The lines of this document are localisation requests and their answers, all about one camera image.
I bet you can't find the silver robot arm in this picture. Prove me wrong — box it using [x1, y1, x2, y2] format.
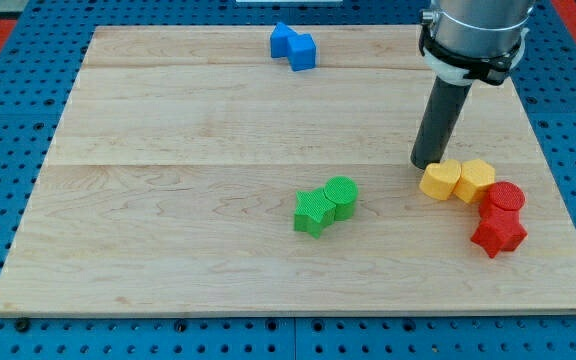
[421, 0, 535, 59]

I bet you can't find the wooden board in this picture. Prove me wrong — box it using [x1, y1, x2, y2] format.
[0, 25, 576, 318]

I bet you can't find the green star block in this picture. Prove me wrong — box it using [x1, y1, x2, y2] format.
[293, 187, 336, 238]

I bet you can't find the green cylinder block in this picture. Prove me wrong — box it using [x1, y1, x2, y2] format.
[324, 176, 359, 221]

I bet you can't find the blue cube block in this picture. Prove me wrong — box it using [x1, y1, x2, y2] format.
[287, 34, 317, 72]

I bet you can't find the blue pentagon block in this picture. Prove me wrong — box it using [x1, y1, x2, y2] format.
[269, 22, 298, 58]

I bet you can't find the yellow heart block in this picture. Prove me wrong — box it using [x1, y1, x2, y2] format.
[419, 159, 461, 200]

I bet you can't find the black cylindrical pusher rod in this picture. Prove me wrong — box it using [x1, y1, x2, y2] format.
[410, 77, 471, 170]

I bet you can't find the yellow hexagon block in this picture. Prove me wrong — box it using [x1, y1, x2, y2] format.
[453, 159, 496, 204]

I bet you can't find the red cylinder block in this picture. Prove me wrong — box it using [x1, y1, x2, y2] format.
[478, 181, 526, 218]

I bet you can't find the red star block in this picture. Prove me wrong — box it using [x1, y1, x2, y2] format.
[470, 211, 528, 258]

